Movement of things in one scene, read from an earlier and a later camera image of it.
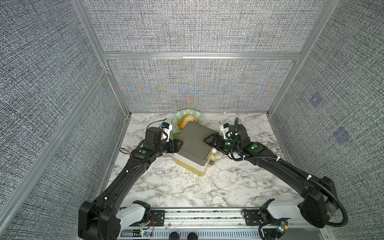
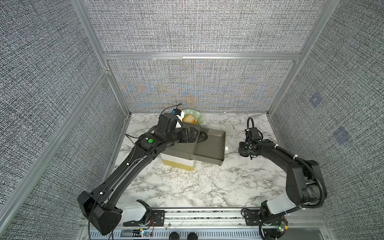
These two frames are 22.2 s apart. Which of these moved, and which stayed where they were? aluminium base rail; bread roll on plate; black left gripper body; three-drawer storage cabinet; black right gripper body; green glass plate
Moved: black left gripper body; black right gripper body; three-drawer storage cabinet
Stayed: green glass plate; aluminium base rail; bread roll on plate
